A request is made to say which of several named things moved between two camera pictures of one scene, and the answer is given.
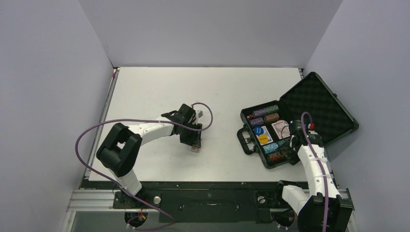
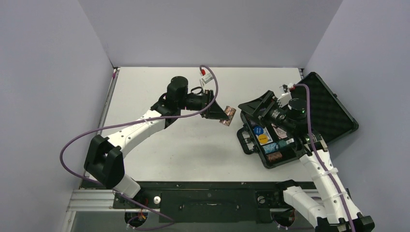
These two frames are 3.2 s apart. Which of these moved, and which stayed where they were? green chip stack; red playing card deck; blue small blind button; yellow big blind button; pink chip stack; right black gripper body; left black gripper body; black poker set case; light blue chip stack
Moved: pink chip stack; right black gripper body; left black gripper body
Stayed: black poker set case; light blue chip stack; red playing card deck; yellow big blind button; blue small blind button; green chip stack
